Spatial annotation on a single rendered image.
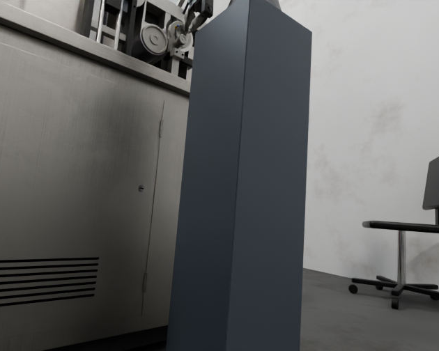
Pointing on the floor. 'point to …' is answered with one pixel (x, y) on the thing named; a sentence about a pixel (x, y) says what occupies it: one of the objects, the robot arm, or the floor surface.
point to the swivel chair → (430, 199)
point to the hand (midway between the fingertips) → (188, 30)
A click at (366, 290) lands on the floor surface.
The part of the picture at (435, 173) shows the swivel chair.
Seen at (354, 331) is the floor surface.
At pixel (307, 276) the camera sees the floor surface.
